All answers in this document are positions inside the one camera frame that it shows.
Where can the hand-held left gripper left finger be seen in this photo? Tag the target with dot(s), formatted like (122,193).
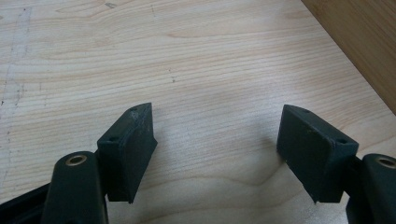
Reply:
(127,155)

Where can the brown wooden board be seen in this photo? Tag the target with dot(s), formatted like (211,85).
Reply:
(364,40)

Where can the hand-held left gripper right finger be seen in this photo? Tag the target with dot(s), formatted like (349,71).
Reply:
(314,155)

